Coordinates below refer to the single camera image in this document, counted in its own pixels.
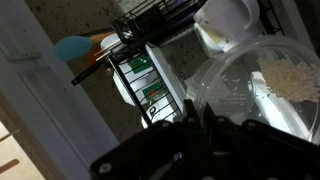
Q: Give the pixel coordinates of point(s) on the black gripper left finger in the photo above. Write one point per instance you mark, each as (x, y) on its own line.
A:
(166, 143)

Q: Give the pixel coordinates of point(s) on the white mug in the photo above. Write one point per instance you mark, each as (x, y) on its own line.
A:
(208, 41)
(226, 16)

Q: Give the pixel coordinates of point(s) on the blue spatula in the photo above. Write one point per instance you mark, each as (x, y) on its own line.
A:
(71, 48)

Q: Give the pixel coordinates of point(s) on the wooden wall cabinet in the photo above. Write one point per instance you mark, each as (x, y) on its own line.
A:
(33, 100)

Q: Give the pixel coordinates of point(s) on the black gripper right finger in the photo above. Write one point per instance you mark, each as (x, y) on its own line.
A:
(240, 140)

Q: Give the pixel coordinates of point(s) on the red spatula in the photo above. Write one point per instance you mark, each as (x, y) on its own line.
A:
(96, 50)

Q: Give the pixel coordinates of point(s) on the black kitchen utensil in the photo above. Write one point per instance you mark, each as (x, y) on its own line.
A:
(86, 75)

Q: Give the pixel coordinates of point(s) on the utensil holder caddy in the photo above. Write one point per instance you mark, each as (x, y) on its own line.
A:
(143, 83)

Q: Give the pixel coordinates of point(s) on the clear plastic bowl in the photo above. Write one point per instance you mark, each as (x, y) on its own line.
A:
(233, 90)

